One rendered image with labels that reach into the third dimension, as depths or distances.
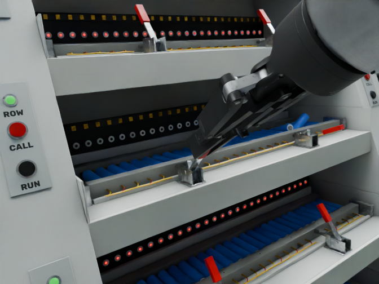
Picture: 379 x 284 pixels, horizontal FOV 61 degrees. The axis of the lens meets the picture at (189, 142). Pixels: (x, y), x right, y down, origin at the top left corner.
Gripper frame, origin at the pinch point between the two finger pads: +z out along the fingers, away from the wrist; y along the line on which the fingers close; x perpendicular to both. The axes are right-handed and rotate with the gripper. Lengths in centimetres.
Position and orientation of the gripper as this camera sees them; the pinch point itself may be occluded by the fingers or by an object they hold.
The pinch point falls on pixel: (211, 137)
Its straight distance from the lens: 40.5
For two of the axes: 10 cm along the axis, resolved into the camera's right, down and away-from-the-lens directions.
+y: 8.3, -1.9, 5.3
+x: -3.6, -9.0, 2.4
